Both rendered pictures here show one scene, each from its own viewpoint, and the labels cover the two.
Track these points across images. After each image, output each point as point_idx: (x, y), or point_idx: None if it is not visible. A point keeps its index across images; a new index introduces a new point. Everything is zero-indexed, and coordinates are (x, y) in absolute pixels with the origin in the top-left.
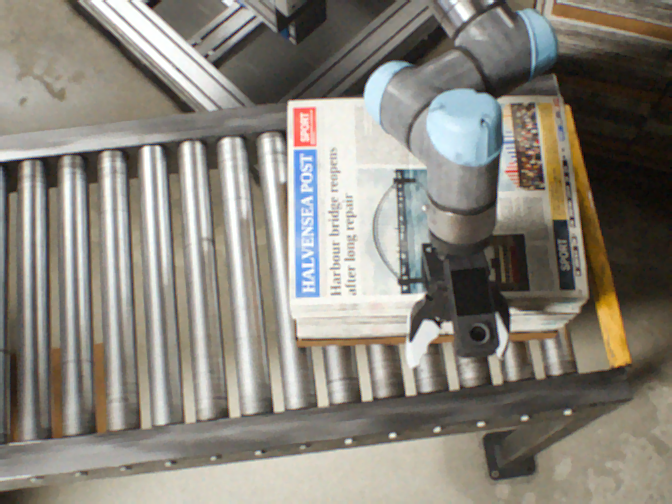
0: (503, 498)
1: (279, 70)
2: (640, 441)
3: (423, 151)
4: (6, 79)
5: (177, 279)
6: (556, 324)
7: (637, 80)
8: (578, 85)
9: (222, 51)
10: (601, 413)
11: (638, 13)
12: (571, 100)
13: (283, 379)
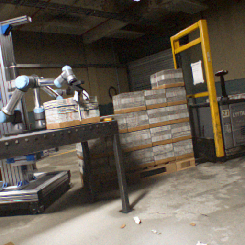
0: (131, 214)
1: (33, 188)
2: (151, 198)
3: (63, 72)
4: None
5: (23, 229)
6: (98, 114)
7: (101, 150)
8: (93, 158)
9: (18, 189)
10: (117, 131)
11: None
12: (94, 165)
13: None
